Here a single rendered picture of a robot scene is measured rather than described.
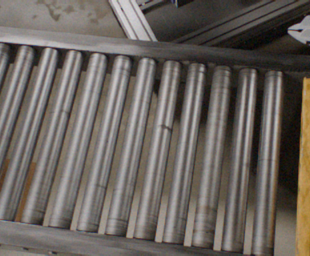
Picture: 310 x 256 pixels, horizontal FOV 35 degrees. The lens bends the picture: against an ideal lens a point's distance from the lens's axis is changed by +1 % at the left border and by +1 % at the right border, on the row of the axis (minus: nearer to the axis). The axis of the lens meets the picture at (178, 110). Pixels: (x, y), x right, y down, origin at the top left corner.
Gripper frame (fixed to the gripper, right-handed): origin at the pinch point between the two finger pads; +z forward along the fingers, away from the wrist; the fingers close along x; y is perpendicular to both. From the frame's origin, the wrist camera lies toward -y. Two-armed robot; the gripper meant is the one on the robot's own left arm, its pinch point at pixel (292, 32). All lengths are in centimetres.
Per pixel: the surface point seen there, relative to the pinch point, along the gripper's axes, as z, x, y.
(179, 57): 28.1, 12.6, 3.5
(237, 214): 10, 50, 3
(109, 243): 37, 60, 3
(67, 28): 93, -42, -76
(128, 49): 41.6, 11.8, 3.5
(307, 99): -3.7, 21.7, 5.4
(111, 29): 72, -43, -76
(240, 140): 10.7, 33.2, 3.4
